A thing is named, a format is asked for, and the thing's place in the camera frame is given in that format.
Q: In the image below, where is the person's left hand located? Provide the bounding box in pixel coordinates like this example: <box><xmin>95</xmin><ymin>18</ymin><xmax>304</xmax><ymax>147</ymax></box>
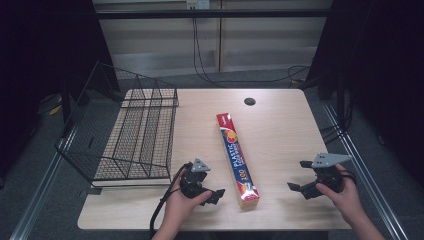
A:
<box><xmin>162</xmin><ymin>167</ymin><xmax>213</xmax><ymax>233</ymax></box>

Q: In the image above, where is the person's right hand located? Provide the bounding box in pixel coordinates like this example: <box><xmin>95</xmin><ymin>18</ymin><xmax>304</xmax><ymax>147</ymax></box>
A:
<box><xmin>314</xmin><ymin>162</ymin><xmax>367</xmax><ymax>228</ymax></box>

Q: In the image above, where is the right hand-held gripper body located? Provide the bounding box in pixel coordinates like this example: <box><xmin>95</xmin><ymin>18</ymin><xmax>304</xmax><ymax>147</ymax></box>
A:
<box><xmin>309</xmin><ymin>152</ymin><xmax>353</xmax><ymax>195</ymax></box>

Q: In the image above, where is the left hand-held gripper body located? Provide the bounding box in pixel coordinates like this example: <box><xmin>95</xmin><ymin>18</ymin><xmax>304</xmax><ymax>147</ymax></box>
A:
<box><xmin>179</xmin><ymin>157</ymin><xmax>212</xmax><ymax>200</ymax></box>

